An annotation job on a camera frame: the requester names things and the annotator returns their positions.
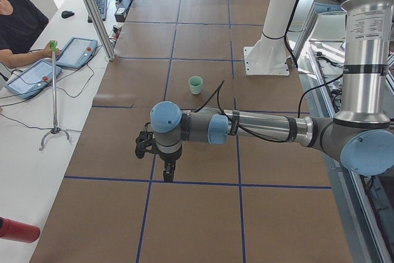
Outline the person's hand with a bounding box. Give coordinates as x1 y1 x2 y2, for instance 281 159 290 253
41 43 61 59

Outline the black computer mouse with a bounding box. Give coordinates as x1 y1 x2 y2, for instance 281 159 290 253
61 10 74 19

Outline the blue teach pendant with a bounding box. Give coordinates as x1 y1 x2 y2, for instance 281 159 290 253
5 59 52 99
56 37 98 69

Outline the aluminium side rail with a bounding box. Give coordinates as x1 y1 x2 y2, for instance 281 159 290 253
300 39 393 262

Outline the black keyboard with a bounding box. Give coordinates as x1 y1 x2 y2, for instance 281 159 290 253
94 0 108 21

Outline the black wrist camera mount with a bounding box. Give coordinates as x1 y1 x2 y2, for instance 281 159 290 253
135 122 159 159

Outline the mint green cup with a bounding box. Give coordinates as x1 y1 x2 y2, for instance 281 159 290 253
188 76 203 95

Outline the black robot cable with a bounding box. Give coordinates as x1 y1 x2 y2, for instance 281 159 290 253
193 79 336 144

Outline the far blue teach pendant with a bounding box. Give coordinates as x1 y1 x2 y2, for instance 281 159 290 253
56 37 98 69

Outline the near blue teach pendant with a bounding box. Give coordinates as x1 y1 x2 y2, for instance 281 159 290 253
5 59 52 99

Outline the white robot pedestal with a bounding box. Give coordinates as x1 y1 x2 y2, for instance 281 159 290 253
244 0 297 76

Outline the person in black shirt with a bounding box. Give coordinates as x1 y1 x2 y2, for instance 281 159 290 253
1 0 49 69

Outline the aluminium frame post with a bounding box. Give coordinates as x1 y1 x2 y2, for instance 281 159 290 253
83 0 115 61

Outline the red cylinder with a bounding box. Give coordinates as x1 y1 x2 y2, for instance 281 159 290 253
1 217 41 243

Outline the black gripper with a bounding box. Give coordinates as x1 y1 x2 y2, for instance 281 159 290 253
161 153 178 182

